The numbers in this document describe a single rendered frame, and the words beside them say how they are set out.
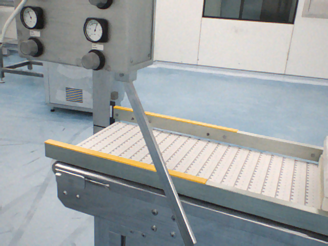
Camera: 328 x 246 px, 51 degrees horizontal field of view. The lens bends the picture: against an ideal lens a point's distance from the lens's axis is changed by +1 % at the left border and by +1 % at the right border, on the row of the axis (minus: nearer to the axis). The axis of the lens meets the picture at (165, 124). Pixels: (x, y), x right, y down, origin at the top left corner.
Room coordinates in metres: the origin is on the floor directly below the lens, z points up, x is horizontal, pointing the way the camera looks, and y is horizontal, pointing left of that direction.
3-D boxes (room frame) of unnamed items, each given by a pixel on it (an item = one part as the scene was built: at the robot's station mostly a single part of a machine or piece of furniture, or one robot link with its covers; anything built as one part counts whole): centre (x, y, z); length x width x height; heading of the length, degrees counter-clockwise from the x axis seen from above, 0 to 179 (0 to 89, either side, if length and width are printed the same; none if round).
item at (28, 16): (0.59, 0.23, 1.10); 0.04 x 0.01 x 0.04; 69
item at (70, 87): (3.36, 0.82, 0.38); 0.63 x 0.57 x 0.76; 77
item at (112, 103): (0.90, 0.15, 0.77); 0.02 x 0.01 x 0.20; 69
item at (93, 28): (0.54, 0.12, 1.09); 0.04 x 0.01 x 0.04; 69
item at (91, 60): (0.54, 0.12, 1.05); 0.03 x 0.03 x 0.04; 69
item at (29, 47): (0.59, 0.24, 1.05); 0.03 x 0.02 x 0.04; 69
